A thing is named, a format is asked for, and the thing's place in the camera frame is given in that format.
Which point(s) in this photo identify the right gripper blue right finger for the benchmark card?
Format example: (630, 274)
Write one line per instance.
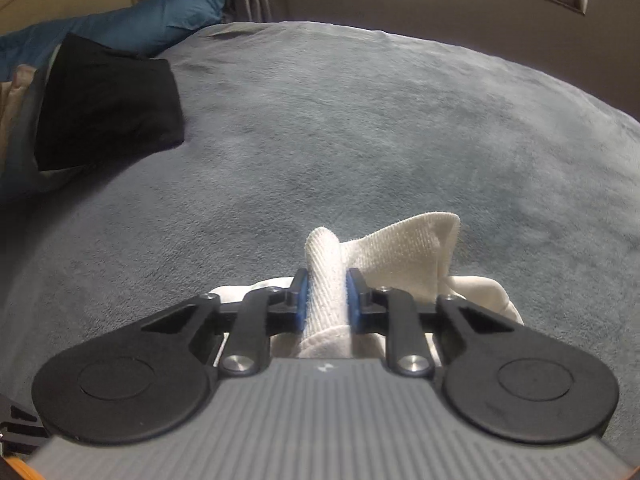
(391, 313)

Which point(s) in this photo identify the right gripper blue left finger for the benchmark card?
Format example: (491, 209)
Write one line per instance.
(263, 313)

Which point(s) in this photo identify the cream bear hoodie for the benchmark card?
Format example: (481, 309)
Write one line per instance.
(412, 255)

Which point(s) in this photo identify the grey fleece bed blanket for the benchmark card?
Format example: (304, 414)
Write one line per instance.
(298, 125)

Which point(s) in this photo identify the black folded garment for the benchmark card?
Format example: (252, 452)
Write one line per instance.
(101, 103)

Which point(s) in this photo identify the blue pillow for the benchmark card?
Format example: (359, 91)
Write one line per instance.
(147, 28)

